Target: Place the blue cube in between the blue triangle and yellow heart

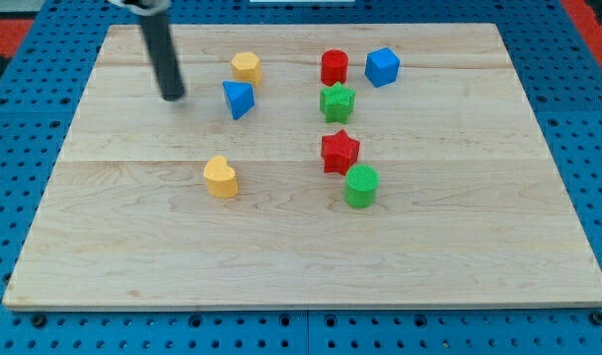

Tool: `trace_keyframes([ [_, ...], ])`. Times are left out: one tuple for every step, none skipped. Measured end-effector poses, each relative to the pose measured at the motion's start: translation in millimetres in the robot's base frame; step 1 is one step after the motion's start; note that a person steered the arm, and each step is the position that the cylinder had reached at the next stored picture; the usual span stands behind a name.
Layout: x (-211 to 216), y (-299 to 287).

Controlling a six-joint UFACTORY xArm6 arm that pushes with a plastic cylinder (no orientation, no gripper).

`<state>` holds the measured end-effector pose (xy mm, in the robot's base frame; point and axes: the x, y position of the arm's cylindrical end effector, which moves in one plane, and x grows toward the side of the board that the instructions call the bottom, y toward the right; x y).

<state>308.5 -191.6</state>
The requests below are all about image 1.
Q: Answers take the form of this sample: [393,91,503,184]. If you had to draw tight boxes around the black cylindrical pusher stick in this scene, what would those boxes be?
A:
[139,10,186,102]

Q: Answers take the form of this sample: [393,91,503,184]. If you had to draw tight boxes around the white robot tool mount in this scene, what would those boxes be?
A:
[108,0,172,15]

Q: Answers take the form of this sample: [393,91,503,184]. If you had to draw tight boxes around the blue triangle block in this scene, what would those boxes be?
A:
[222,81,255,120]

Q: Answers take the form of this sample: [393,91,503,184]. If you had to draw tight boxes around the yellow heart block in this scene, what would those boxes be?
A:
[203,156,239,198]

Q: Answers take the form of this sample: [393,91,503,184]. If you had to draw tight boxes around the blue cube block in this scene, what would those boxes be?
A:
[364,47,401,88]

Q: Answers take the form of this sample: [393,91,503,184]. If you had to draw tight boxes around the yellow hexagon block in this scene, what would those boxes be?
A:
[231,51,263,87]

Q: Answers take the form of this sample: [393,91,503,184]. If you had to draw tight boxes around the red cylinder block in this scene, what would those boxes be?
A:
[321,49,348,86]

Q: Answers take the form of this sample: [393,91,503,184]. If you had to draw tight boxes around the green star block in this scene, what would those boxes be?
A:
[320,82,356,124]

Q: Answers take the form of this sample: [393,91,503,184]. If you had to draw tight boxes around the red star block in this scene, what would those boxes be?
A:
[321,129,360,176]

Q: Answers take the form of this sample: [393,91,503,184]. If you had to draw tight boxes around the wooden board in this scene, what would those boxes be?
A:
[2,23,602,312]

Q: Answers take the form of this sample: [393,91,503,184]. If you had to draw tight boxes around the green cylinder block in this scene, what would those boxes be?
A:
[344,165,380,208]

